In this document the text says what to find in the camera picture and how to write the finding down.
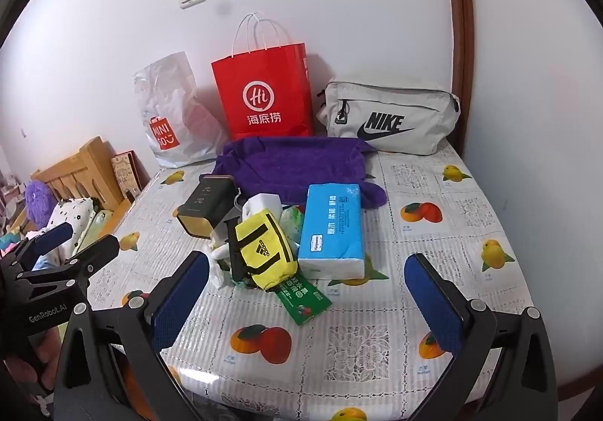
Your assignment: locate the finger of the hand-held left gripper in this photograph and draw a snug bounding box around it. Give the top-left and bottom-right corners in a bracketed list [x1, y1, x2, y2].
[61, 235, 121, 290]
[14, 222, 75, 264]

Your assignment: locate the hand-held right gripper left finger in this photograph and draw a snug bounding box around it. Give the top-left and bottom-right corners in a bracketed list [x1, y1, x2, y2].
[54, 252, 212, 421]

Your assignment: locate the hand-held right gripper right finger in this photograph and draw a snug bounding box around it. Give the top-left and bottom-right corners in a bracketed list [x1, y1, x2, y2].
[404, 253, 559, 421]

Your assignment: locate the dark tea tin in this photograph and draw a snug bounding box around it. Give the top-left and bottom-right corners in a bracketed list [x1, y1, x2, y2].
[176, 175, 242, 240]

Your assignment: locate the green wet wipe packet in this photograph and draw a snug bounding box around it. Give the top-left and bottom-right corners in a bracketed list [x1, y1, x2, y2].
[275, 275, 333, 326]

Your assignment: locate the white small box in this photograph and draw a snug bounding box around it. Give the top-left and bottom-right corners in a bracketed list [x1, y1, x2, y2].
[241, 192, 283, 219]

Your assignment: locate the person's left hand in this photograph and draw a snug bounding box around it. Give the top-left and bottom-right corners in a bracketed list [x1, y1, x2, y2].
[2, 352, 52, 403]

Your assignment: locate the light green pillow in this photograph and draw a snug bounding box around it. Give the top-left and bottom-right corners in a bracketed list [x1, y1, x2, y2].
[80, 209, 114, 247]

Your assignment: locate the white floral pillow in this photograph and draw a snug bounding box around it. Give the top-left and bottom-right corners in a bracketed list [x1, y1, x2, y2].
[47, 197, 102, 238]

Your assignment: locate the purple plush toy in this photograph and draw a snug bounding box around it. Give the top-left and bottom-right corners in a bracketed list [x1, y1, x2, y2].
[23, 181, 54, 226]

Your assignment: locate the fruit print tablecloth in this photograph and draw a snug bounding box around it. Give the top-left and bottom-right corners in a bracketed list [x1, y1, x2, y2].
[89, 143, 542, 421]

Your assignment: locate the black smartwatch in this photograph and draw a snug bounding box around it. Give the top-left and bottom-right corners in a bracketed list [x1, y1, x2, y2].
[225, 217, 246, 284]

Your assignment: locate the wooden headboard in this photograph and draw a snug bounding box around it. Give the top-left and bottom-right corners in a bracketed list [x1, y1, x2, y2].
[31, 136, 142, 233]

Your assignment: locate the patterned brown book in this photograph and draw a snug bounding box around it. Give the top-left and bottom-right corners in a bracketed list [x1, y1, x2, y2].
[110, 150, 142, 202]

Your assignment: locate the yellow zip pouch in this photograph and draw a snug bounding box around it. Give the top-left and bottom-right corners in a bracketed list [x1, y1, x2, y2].
[226, 209, 299, 292]

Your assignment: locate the blue tissue pack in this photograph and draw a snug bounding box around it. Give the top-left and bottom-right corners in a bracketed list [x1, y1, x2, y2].
[297, 183, 367, 279]

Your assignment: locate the green pocket tissue pack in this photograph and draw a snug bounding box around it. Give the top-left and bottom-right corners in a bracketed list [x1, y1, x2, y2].
[280, 207, 305, 243]

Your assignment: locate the white plastic shopping bag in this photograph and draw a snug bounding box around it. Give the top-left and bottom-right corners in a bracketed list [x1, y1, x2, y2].
[133, 51, 227, 168]

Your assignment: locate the purple towel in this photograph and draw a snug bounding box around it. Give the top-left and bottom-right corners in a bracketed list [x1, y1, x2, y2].
[210, 136, 388, 210]

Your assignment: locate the grey waist bag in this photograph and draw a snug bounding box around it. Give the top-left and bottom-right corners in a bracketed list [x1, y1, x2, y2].
[315, 77, 461, 153]

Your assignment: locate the red paper shopping bag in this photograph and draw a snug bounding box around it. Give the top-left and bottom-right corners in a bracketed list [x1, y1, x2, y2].
[210, 12, 314, 141]

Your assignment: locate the brown wooden door frame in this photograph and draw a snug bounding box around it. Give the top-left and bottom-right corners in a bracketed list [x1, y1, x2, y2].
[438, 0, 474, 158]

